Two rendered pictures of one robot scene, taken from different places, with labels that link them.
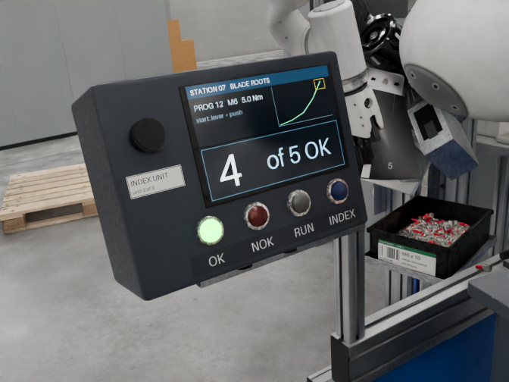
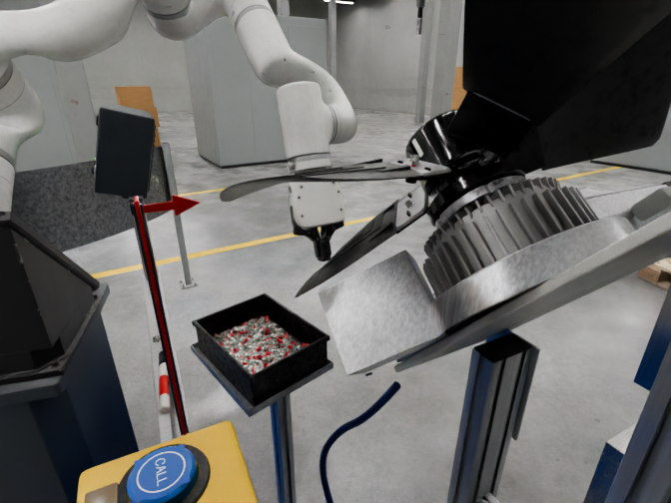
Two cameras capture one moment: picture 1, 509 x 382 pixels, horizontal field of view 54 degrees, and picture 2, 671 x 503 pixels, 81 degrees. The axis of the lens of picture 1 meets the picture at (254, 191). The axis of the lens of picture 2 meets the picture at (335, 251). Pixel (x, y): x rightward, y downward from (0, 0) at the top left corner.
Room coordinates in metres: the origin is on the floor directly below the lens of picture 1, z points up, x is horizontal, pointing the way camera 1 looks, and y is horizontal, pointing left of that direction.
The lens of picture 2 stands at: (1.10, -0.96, 1.30)
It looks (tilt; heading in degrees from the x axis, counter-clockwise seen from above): 23 degrees down; 93
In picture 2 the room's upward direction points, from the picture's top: straight up
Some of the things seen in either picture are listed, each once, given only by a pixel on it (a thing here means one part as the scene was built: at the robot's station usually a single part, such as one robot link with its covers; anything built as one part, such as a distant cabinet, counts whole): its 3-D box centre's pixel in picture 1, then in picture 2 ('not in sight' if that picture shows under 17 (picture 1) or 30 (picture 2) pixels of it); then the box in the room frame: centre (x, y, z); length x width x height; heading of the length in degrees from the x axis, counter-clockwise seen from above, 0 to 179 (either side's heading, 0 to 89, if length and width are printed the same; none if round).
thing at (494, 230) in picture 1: (496, 260); not in sight; (1.54, -0.82, 0.42); 0.04 x 0.04 x 0.83; 30
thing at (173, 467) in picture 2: not in sight; (163, 478); (0.98, -0.80, 1.08); 0.04 x 0.04 x 0.02
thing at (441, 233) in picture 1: (429, 240); (260, 348); (0.92, -0.35, 0.83); 0.19 x 0.14 x 0.04; 136
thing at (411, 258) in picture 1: (430, 234); (260, 343); (0.92, -0.35, 0.85); 0.22 x 0.17 x 0.07; 136
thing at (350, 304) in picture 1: (349, 273); (144, 240); (0.59, -0.12, 0.96); 0.03 x 0.03 x 0.20; 30
